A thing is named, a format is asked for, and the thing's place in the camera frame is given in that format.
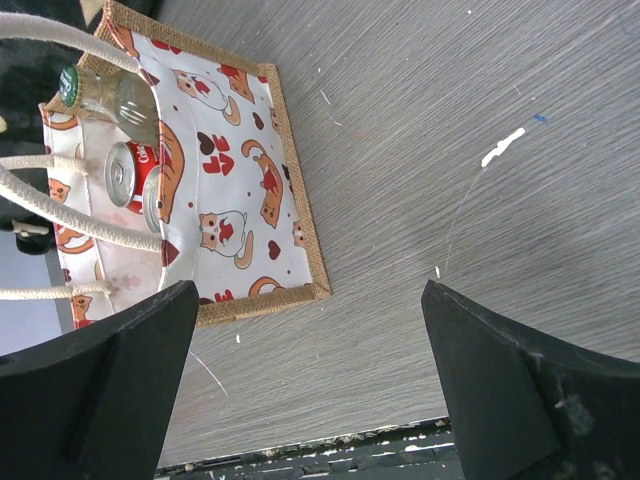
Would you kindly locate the purple soda can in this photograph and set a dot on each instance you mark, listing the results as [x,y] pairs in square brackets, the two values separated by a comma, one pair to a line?
[150,199]

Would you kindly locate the clear glass green-cap bottle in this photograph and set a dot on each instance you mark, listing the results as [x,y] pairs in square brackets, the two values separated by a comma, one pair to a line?
[123,98]

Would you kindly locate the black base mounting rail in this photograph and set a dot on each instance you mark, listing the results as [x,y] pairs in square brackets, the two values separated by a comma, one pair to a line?
[417,450]

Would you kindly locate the jute canvas tote bag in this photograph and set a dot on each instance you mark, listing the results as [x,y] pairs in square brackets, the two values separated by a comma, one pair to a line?
[234,213]

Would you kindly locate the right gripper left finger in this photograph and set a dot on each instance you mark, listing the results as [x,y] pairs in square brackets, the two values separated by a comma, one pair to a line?
[95,403]

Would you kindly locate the red cola can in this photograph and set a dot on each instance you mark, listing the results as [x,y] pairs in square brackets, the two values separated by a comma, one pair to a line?
[127,166]

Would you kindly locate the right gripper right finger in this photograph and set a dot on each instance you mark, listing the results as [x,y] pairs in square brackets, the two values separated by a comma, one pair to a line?
[526,405]

